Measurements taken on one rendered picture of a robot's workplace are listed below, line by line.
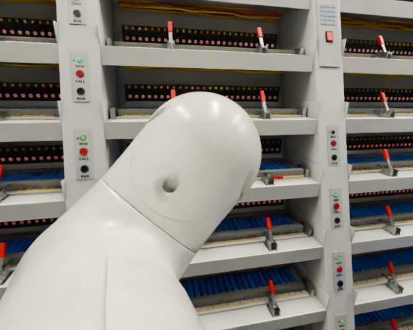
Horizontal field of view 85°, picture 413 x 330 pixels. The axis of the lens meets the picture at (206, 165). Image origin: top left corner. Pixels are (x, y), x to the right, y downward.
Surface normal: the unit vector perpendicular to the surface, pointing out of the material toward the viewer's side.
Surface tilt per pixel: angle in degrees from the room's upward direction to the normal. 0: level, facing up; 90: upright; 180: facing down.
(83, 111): 90
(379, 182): 109
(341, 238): 90
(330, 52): 90
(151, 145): 63
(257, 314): 19
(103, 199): 56
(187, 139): 77
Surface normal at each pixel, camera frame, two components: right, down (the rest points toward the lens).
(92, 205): -0.33, -0.59
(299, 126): 0.19, 0.32
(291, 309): 0.01, -0.95
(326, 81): 0.18, 0.00
